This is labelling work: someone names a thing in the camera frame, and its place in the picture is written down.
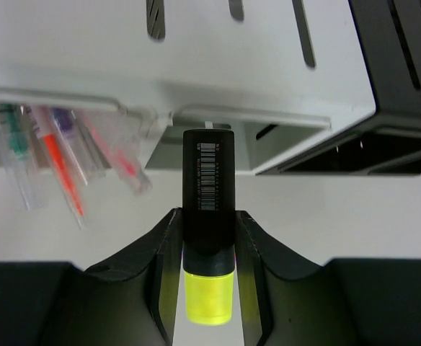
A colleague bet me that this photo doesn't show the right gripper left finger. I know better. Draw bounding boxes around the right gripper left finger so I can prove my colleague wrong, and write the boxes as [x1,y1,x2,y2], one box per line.
[0,208,182,345]

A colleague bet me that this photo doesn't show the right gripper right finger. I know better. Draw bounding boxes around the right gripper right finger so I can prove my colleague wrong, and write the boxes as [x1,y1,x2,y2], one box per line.
[235,211,421,345]

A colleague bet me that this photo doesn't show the pink red gel pen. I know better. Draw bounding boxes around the pink red gel pen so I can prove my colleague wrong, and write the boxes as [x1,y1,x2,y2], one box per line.
[77,110,151,195]

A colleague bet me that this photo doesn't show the yellow cap highlighter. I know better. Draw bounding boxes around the yellow cap highlighter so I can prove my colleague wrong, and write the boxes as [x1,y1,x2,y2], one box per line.
[182,129,236,326]

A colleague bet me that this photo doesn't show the neon orange gel pen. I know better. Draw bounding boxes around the neon orange gel pen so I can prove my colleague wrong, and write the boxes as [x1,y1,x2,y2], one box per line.
[27,105,85,229]

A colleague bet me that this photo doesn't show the green gel pen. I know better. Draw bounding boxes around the green gel pen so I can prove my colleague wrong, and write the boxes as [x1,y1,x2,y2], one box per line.
[0,103,40,210]

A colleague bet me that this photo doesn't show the white black stationery organizer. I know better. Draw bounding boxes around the white black stationery organizer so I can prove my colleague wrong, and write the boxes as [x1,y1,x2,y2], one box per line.
[0,1,421,175]

